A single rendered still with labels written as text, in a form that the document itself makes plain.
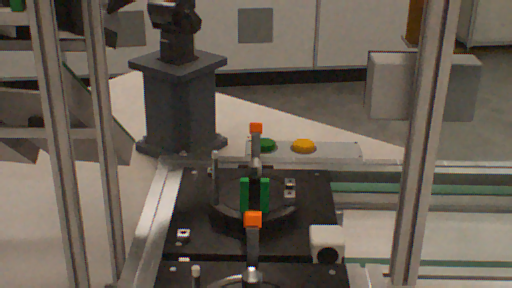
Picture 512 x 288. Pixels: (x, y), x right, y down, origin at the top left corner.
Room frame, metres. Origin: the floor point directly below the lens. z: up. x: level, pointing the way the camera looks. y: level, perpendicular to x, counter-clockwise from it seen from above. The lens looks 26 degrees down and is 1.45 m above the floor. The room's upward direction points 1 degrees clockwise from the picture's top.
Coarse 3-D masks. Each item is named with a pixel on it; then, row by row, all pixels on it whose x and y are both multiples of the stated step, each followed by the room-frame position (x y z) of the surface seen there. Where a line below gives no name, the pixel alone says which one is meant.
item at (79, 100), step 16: (64, 64) 0.70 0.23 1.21; (64, 80) 0.70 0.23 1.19; (80, 80) 0.74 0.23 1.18; (0, 96) 0.70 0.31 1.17; (16, 96) 0.69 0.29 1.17; (32, 96) 0.69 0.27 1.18; (80, 96) 0.73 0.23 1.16; (0, 112) 0.75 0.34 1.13; (16, 112) 0.74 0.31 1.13; (32, 112) 0.73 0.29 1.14; (80, 112) 0.73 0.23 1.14; (80, 144) 0.81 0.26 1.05; (96, 144) 0.80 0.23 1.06; (128, 144) 0.87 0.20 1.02; (80, 160) 0.88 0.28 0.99; (96, 160) 0.87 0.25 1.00; (128, 160) 0.86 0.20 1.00
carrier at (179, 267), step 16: (160, 272) 0.62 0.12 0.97; (176, 272) 0.62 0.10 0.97; (192, 272) 0.49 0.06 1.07; (208, 272) 0.62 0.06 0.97; (224, 272) 0.62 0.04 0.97; (240, 272) 0.62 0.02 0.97; (256, 272) 0.52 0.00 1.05; (272, 272) 0.62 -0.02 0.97; (288, 272) 0.62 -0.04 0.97; (304, 272) 0.62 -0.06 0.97; (320, 272) 0.62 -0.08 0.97; (336, 272) 0.62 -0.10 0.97
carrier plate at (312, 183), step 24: (192, 168) 0.89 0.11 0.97; (240, 168) 0.90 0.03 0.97; (264, 168) 0.90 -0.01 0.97; (192, 192) 0.82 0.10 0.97; (312, 192) 0.82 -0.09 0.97; (192, 216) 0.75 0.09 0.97; (312, 216) 0.75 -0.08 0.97; (336, 216) 0.76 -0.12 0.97; (168, 240) 0.69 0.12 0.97; (192, 240) 0.69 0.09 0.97; (216, 240) 0.69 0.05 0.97; (240, 240) 0.69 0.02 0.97; (264, 240) 0.69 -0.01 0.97; (288, 240) 0.69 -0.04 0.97
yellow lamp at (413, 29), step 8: (416, 0) 0.65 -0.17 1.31; (424, 0) 0.64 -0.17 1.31; (408, 8) 0.66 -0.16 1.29; (416, 8) 0.65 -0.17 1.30; (408, 16) 0.66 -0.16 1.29; (416, 16) 0.65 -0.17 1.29; (408, 24) 0.66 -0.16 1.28; (416, 24) 0.64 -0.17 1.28; (408, 32) 0.65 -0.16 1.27; (416, 32) 0.64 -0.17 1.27; (408, 40) 0.65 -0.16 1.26; (416, 40) 0.64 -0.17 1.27
